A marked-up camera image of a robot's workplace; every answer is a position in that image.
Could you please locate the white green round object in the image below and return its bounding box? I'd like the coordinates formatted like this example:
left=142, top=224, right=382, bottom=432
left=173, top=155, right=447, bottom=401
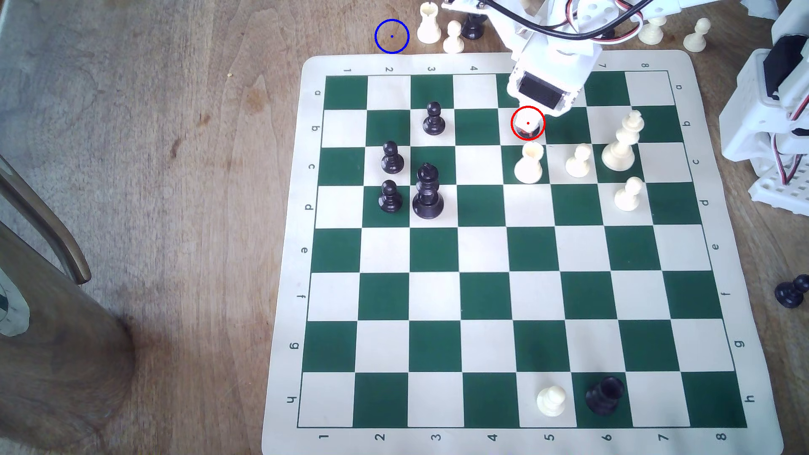
left=0, top=268, right=31, bottom=337

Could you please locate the white gridded base plate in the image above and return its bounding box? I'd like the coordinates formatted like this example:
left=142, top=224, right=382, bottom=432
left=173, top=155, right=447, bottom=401
left=749, top=161, right=809, bottom=217

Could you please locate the brown wooden chair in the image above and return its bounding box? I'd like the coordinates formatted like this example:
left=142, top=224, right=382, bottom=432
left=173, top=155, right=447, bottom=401
left=0, top=153, right=137, bottom=451

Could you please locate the tall white king piece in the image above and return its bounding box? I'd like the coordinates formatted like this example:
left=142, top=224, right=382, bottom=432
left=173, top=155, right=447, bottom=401
left=601, top=110, right=646, bottom=172

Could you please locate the red white black servo wire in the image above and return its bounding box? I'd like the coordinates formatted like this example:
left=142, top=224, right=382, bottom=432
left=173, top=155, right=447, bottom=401
left=565, top=0, right=646, bottom=45

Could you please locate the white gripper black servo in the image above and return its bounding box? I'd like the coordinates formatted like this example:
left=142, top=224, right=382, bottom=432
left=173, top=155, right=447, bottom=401
left=490, top=13, right=603, bottom=119

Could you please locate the tall black king piece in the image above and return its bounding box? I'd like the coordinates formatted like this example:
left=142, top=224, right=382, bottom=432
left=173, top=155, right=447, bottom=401
left=412, top=162, right=445, bottom=220

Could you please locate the black rook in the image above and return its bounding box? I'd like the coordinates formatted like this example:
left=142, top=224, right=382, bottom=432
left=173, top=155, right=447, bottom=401
left=585, top=377, right=626, bottom=417

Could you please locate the white rook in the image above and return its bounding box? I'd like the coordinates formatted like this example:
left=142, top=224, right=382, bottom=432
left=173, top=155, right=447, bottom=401
left=514, top=142, right=546, bottom=185
left=416, top=2, right=442, bottom=45

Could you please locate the green white chess mat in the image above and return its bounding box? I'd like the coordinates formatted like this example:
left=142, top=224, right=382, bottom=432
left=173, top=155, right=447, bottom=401
left=261, top=49, right=785, bottom=455

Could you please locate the black cable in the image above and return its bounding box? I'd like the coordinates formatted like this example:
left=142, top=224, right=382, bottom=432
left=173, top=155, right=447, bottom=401
left=483, top=0, right=655, bottom=42

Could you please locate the white pawn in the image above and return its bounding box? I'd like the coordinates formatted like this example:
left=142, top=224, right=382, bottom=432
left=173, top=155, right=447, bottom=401
left=536, top=385, right=567, bottom=417
left=683, top=18, right=712, bottom=53
left=442, top=20, right=465, bottom=54
left=565, top=144, right=593, bottom=178
left=614, top=176, right=644, bottom=212

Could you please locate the white bishop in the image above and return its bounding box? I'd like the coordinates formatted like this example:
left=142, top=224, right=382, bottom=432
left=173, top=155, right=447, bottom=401
left=637, top=18, right=668, bottom=46

